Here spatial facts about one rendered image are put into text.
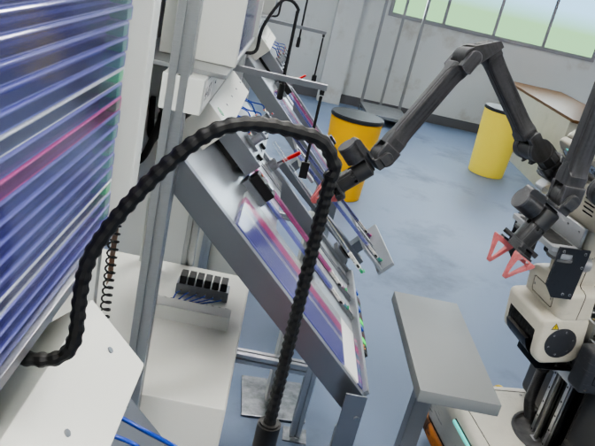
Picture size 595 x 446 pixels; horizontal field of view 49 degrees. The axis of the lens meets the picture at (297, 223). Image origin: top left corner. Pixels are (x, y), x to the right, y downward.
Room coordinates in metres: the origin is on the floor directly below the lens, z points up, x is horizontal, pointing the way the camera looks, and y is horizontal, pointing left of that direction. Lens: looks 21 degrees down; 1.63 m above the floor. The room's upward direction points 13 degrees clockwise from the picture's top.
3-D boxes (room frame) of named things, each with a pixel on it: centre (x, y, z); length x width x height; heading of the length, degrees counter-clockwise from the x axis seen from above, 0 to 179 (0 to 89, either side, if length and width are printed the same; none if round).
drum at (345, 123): (4.98, -0.26, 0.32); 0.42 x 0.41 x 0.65; 3
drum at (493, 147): (6.80, -1.80, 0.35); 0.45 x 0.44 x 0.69; 3
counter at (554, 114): (7.62, -2.63, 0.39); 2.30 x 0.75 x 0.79; 4
